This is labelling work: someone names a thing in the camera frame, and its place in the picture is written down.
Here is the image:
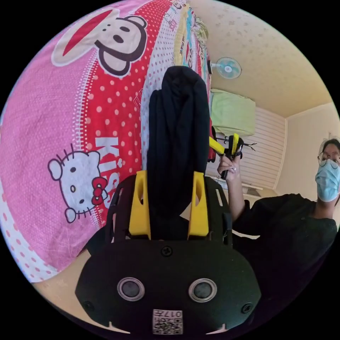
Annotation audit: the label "light green curtain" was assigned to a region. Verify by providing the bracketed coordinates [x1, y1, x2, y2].
[210, 89, 256, 136]

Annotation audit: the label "person's body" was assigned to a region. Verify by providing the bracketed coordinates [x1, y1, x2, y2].
[231, 137, 340, 327]

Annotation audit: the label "wall fan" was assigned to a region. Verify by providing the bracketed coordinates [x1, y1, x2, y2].
[208, 57, 243, 80]

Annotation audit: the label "person's right hand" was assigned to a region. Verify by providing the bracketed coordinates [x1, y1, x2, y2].
[217, 154, 241, 183]

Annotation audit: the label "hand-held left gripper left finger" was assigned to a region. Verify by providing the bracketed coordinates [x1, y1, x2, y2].
[128, 170, 152, 240]

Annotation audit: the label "bed with pink cartoon sheet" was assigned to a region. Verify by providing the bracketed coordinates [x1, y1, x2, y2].
[0, 0, 216, 284]

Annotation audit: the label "person's right forearm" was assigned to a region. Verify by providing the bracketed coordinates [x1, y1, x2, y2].
[226, 174, 247, 223]

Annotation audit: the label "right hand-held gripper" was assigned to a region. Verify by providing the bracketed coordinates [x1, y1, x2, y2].
[209, 134, 244, 180]

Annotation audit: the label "black long pants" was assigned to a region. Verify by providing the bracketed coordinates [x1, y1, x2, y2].
[86, 66, 211, 256]

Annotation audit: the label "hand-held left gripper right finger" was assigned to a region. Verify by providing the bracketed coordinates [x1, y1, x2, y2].
[187, 171, 209, 239]

